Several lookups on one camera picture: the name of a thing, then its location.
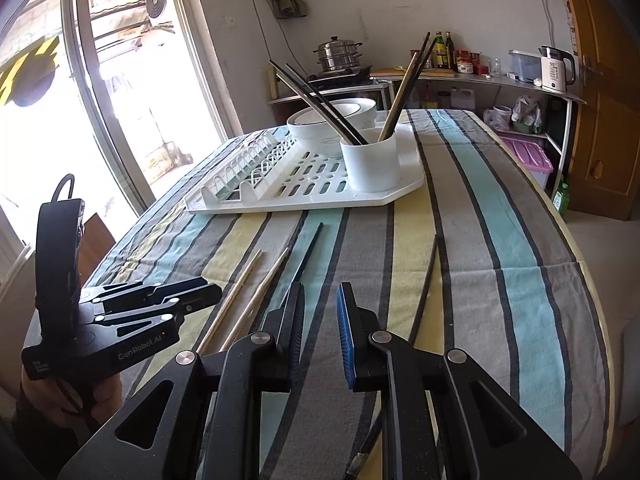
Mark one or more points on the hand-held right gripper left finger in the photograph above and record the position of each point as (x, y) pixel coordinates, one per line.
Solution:
(295, 330)

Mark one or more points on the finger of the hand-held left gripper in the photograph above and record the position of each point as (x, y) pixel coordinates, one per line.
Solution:
(150, 290)
(200, 297)

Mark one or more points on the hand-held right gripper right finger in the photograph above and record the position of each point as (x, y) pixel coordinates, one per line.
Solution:
(345, 330)

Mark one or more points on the wooden chopstick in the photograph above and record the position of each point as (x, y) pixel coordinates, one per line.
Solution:
(232, 295)
(392, 105)
(258, 295)
(399, 96)

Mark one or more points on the black chopstick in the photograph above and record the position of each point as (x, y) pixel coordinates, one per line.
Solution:
(310, 101)
(429, 275)
(427, 60)
(325, 101)
(305, 260)
(420, 57)

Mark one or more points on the white cup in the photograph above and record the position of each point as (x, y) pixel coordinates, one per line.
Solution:
(372, 165)

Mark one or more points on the person's left forearm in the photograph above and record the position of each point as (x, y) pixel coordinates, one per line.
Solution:
(35, 445)

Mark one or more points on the person's left hand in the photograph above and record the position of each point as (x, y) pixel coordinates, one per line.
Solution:
(107, 395)

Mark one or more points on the wooden chair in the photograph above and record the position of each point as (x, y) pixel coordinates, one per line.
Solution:
(97, 245)

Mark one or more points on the white dish drying rack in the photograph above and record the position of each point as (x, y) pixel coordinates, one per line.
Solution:
(310, 185)

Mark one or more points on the striped tablecloth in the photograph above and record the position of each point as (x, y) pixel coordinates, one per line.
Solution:
(475, 260)

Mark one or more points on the white bowl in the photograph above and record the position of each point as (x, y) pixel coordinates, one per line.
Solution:
(310, 135)
(367, 112)

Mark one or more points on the leaning wooden board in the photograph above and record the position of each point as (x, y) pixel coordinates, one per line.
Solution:
(273, 85)

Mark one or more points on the sliding glass door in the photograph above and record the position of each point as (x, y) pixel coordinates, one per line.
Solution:
(205, 60)

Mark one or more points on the steel stove stand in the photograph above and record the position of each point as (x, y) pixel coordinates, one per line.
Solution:
(350, 87)

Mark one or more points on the yellow and black sign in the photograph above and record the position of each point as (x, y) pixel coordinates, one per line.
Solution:
(30, 75)

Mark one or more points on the pink storage box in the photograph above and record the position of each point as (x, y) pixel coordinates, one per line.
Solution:
(527, 157)

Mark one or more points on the green plastic bottle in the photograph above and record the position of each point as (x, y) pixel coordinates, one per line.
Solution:
(561, 200)

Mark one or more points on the black gas stove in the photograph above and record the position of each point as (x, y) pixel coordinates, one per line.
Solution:
(345, 76)

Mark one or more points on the white plastic jug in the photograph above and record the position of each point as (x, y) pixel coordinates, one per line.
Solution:
(462, 98)

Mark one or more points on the wooden cutting board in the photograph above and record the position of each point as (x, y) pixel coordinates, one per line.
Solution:
(390, 72)

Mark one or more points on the white plastic bag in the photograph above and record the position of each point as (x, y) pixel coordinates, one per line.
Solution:
(497, 116)

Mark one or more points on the steel steamer pot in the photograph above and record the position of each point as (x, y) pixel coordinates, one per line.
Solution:
(337, 55)

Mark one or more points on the steel kitchen counter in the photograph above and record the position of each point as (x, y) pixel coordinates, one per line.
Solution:
(480, 80)

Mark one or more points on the outdoor air conditioner unit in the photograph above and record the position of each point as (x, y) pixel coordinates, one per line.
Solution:
(157, 2)

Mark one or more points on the red lid jar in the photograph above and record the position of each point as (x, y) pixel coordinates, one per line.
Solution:
(464, 62)

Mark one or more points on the yellow label bottle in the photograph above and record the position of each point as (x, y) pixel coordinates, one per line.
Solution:
(440, 51)

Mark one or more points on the dark glass bottle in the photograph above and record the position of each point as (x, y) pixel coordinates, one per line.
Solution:
(451, 51)

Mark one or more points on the clear drinking glass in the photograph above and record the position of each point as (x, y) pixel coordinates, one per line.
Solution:
(495, 67)

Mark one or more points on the clear plastic container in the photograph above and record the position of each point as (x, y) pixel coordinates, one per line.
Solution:
(522, 67)

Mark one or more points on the white electric kettle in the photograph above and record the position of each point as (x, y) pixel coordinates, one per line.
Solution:
(552, 72)

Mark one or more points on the wooden door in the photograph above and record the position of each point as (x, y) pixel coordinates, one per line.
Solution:
(605, 125)

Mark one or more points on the white wall switch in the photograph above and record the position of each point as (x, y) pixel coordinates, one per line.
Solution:
(231, 21)

